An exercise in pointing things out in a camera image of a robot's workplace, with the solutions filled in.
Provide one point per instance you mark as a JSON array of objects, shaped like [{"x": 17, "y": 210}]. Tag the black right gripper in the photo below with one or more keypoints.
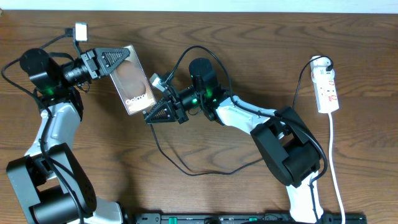
[{"x": 171, "y": 115}]

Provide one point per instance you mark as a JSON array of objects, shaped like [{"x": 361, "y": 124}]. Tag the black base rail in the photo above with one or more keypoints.
[{"x": 156, "y": 218}]

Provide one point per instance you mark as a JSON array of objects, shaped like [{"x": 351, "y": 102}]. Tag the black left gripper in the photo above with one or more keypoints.
[{"x": 102, "y": 64}]

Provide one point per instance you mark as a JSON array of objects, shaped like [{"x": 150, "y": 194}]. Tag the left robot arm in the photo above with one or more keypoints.
[{"x": 49, "y": 182}]

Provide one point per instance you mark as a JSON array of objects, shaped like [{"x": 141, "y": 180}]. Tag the white power strip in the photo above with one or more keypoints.
[{"x": 323, "y": 78}]

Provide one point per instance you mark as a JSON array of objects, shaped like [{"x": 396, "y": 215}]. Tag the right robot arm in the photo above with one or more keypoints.
[{"x": 288, "y": 148}]

